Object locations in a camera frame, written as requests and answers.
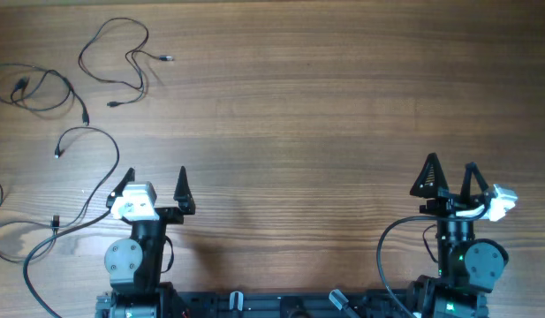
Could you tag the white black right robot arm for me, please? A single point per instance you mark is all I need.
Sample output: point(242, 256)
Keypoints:
point(468, 266)

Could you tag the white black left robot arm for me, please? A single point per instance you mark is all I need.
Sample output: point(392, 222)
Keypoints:
point(135, 264)

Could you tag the black aluminium base frame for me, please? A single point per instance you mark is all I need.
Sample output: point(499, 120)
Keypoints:
point(335, 304)

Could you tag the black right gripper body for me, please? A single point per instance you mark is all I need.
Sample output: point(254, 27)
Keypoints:
point(449, 208)

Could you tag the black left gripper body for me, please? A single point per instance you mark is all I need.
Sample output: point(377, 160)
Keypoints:
point(170, 215)

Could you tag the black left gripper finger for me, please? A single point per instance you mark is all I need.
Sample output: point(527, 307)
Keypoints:
point(118, 190)
point(183, 195)

